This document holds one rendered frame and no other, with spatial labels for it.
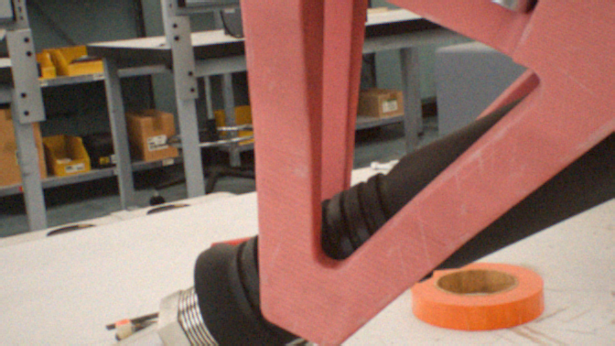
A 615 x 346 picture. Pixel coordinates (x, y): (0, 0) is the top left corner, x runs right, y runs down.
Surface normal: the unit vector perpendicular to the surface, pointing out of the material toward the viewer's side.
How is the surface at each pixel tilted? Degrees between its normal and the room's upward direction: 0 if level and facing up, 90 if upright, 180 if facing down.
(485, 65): 90
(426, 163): 41
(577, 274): 0
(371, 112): 88
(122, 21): 90
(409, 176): 47
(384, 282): 99
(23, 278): 0
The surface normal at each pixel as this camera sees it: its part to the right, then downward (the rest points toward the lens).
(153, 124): 0.48, 0.20
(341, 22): -0.22, 0.16
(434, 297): -0.11, -0.97
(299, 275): -0.29, 0.37
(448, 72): -0.80, 0.18
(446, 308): -0.54, 0.22
